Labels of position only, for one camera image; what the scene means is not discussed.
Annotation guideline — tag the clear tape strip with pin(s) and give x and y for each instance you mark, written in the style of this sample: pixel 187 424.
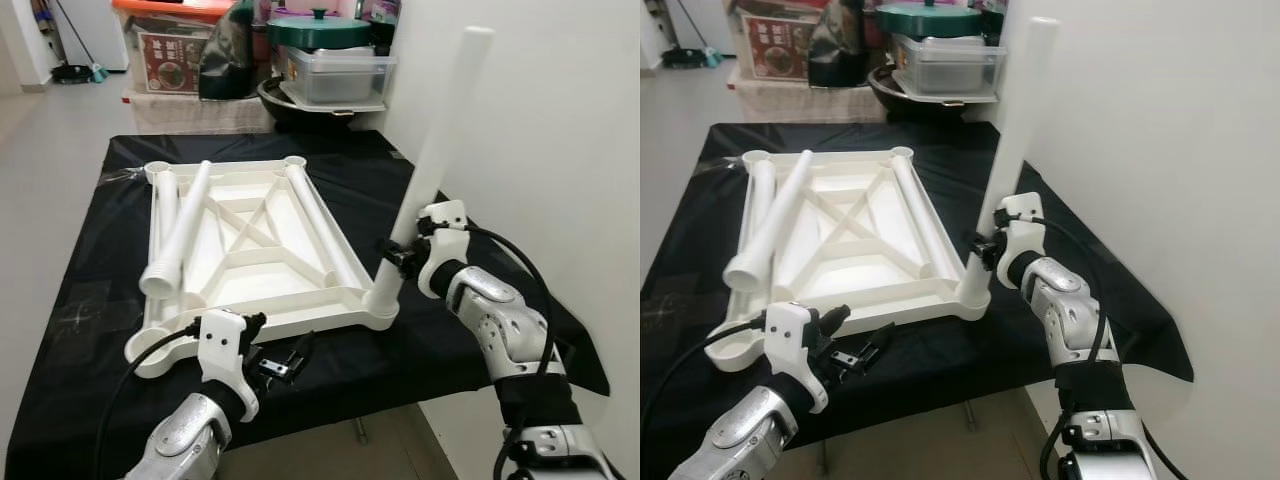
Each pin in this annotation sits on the clear tape strip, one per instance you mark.
pixel 720 168
pixel 125 175

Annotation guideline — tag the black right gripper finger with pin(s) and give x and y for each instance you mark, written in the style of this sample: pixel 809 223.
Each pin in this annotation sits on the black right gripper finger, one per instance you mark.
pixel 980 252
pixel 393 257

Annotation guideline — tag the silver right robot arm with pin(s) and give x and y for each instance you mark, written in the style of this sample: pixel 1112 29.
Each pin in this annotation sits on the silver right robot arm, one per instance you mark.
pixel 500 320
pixel 1065 310

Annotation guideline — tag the green pot lid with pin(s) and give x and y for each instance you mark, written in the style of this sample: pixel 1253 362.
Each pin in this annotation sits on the green pot lid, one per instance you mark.
pixel 930 20
pixel 320 32

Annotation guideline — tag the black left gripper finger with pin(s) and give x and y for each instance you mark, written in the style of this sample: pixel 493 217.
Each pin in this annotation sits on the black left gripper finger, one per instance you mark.
pixel 870 348
pixel 256 323
pixel 833 318
pixel 295 358

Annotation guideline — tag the clear box with orange lid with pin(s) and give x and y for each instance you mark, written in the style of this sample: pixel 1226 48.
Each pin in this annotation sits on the clear box with orange lid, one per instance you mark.
pixel 170 60
pixel 780 50

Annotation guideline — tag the black bag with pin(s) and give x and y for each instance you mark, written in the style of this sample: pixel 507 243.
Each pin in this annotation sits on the black bag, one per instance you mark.
pixel 228 60
pixel 838 50

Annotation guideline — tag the clear plastic storage container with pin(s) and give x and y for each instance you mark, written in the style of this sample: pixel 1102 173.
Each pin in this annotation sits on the clear plastic storage container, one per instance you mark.
pixel 950 65
pixel 335 78

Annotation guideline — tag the white appliance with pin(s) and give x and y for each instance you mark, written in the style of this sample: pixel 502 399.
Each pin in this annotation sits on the white appliance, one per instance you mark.
pixel 95 30
pixel 710 20

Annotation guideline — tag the black tablecloth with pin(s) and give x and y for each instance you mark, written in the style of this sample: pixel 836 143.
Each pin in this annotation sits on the black tablecloth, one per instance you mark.
pixel 80 250
pixel 690 230

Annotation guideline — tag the white plastic children table top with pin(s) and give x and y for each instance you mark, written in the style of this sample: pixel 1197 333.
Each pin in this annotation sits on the white plastic children table top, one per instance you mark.
pixel 860 280
pixel 250 290

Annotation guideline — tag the beige cloth covered bench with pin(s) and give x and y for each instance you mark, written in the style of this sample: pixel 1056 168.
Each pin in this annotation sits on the beige cloth covered bench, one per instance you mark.
pixel 190 112
pixel 800 100

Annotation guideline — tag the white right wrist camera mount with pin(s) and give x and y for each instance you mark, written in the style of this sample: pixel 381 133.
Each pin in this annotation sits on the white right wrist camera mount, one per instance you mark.
pixel 1025 240
pixel 432 265

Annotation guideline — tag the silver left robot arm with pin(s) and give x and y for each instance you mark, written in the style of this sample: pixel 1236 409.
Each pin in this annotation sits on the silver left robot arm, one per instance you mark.
pixel 185 445
pixel 745 440

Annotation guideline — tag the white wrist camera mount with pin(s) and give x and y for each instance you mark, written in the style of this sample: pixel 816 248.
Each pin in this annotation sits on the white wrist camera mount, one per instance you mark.
pixel 1025 240
pixel 790 340
pixel 432 265
pixel 222 345

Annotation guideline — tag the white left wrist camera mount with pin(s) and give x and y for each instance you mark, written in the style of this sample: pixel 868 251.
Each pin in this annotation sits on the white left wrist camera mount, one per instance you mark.
pixel 790 340
pixel 222 345

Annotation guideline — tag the black wok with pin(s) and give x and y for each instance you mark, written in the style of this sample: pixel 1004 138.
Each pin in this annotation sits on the black wok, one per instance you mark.
pixel 300 112
pixel 900 100

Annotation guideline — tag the broom with green head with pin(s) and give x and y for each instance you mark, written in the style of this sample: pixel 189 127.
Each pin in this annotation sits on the broom with green head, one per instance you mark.
pixel 75 73
pixel 685 58

